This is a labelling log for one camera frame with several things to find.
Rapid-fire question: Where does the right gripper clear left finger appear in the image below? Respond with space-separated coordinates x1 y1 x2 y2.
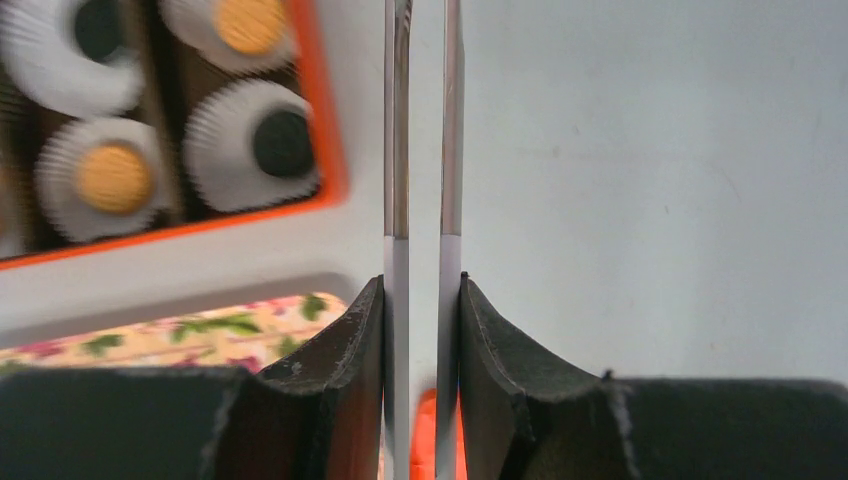
383 0 413 479

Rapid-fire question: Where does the right gripper clear right finger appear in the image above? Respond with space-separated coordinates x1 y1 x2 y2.
435 0 465 480

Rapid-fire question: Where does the black round cookie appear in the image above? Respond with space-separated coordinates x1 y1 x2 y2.
252 109 314 178
72 0 128 65

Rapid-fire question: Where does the tan round cookie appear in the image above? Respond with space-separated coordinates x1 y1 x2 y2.
213 0 288 55
73 144 155 215

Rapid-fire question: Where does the orange cookie tin box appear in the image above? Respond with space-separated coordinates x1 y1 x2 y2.
1 1 347 270

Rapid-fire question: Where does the orange tin lid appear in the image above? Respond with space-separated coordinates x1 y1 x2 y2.
409 388 468 480

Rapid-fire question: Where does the floral cookie tray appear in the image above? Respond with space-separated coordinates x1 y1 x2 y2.
1 292 347 374

